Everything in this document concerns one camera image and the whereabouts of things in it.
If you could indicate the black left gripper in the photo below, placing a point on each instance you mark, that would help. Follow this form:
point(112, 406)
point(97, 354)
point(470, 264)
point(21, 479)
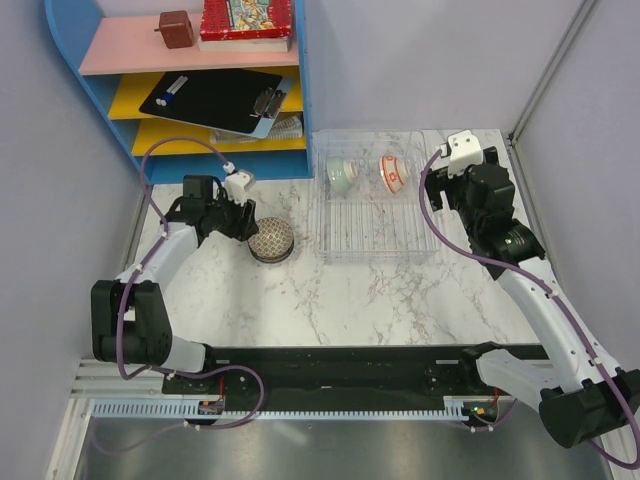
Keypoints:
point(244, 227)

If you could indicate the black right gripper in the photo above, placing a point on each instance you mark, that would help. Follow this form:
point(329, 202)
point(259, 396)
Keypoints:
point(437, 181)

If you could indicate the black mosaic patterned bowl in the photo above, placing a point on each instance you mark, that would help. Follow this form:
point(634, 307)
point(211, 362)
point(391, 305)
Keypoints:
point(274, 241)

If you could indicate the orange white patterned bowl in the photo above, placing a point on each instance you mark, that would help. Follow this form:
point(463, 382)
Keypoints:
point(394, 173)

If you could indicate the pale green bowl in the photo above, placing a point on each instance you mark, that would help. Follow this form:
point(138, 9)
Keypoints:
point(342, 174)

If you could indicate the white wire dish rack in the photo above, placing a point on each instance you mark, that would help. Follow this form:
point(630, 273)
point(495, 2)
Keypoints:
point(369, 222)

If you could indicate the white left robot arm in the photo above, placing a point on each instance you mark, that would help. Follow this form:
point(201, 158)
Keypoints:
point(129, 320)

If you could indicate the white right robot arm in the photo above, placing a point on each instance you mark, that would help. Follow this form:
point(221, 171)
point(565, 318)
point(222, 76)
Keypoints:
point(585, 393)

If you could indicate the patterned paper booklet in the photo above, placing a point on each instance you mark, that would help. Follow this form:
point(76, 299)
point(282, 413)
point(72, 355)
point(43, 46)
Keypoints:
point(287, 126)

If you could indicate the black clipboard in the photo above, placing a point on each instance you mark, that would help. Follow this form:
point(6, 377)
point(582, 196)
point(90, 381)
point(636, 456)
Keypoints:
point(239, 101)

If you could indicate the blue shelf unit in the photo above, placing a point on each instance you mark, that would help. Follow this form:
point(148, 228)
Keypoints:
point(117, 55)

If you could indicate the white blue marker pen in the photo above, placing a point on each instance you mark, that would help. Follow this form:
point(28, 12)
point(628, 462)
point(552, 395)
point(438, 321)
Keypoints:
point(171, 91)

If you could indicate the white book under red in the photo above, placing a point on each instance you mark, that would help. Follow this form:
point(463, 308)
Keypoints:
point(258, 45)

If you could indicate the red patterned book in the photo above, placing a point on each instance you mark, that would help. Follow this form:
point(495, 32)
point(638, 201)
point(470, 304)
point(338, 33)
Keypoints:
point(246, 19)

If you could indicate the brown wooden cube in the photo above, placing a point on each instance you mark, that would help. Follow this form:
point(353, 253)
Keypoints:
point(176, 29)

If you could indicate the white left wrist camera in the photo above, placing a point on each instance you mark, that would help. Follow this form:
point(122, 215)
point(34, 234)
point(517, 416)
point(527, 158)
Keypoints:
point(237, 183)

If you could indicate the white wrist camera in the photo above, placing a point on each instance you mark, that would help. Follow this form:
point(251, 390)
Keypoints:
point(237, 183)
point(463, 150)

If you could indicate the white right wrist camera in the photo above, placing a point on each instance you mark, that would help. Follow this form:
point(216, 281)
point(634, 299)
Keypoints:
point(463, 150)

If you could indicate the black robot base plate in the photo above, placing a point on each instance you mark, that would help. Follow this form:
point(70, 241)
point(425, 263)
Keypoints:
point(355, 377)

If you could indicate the light blue cable duct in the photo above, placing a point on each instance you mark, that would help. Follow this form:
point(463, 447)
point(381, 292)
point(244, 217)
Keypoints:
point(452, 410)

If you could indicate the aluminium corner frame post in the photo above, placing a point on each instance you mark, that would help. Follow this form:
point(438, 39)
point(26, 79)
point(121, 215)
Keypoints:
point(571, 33)

